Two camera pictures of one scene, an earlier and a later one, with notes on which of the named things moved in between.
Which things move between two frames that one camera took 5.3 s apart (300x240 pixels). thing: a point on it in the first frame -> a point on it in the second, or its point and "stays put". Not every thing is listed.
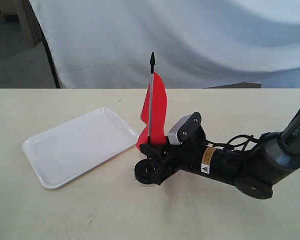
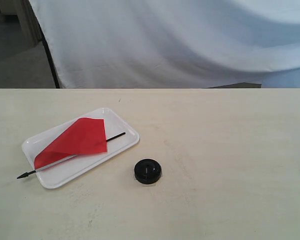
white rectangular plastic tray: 61,154 stays put
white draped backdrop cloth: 108,44 stays put
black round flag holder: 145,171 stays put
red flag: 155,110 -> 84,136
